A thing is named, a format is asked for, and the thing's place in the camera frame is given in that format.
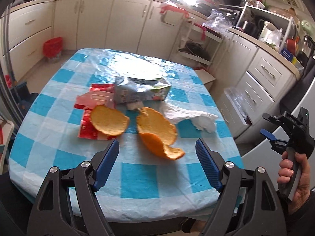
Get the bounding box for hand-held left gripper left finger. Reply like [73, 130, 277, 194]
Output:
[27, 138, 120, 236]

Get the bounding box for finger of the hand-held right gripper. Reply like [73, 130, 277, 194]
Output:
[262, 112, 291, 127]
[261, 129, 289, 150]

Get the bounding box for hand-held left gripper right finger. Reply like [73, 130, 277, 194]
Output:
[195, 138, 288, 236]

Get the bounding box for white tissue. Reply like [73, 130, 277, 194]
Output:
[162, 103, 219, 132]

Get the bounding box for red plastic wrapper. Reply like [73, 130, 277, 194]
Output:
[74, 84, 117, 140]

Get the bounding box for orange peel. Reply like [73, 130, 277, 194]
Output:
[89, 104, 130, 136]
[136, 107, 185, 161]

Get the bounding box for grey drink carton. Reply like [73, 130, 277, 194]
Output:
[114, 76, 172, 104]

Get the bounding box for person's right forearm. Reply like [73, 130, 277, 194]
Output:
[287, 189, 315, 236]

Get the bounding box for person's right hand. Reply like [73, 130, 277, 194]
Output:
[277, 151, 311, 214]

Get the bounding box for white refrigerator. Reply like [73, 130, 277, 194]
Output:
[240, 79, 315, 168]

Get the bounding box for white middle drawer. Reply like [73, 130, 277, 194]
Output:
[236, 71, 275, 121]

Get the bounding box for open white drawer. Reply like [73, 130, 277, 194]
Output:
[218, 87, 253, 138]

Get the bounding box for clear plastic bags in drawer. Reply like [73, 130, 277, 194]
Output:
[224, 87, 249, 126]

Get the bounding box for white upper drawer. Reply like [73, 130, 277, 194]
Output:
[248, 49, 290, 89]

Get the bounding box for blue cardboard box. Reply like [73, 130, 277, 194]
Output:
[281, 49, 298, 62]

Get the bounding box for red saucepan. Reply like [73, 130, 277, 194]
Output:
[287, 37, 300, 54]

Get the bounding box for white wooden stool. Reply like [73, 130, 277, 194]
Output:
[194, 69, 216, 91]

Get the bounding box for blue checkered plastic tablecloth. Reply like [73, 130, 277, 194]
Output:
[8, 48, 245, 223]

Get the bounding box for white plastic bag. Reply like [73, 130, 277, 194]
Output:
[259, 28, 284, 50]

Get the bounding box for white electric kettle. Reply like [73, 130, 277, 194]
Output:
[261, 21, 277, 40]

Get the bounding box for white corner shelf rack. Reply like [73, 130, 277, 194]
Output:
[177, 22, 223, 72]

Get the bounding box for black frying pan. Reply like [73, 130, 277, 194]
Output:
[184, 42, 211, 63]

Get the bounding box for blue dustpan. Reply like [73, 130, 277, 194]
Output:
[13, 81, 40, 109]

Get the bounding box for white counter shelf rack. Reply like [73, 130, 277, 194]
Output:
[233, 0, 300, 53]

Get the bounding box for clear crumpled plastic bag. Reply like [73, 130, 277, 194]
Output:
[203, 9, 233, 29]

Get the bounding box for red waste basket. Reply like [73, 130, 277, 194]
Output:
[44, 37, 63, 63]

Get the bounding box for stack of pots and pans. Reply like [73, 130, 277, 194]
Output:
[197, 0, 217, 13]

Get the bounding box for white hanging bin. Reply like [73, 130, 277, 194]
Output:
[162, 12, 184, 26]

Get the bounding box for white kitchen base cabinets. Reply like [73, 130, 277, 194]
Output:
[0, 0, 230, 80]

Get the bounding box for red plastic bag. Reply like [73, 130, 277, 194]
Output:
[160, 2, 190, 19]

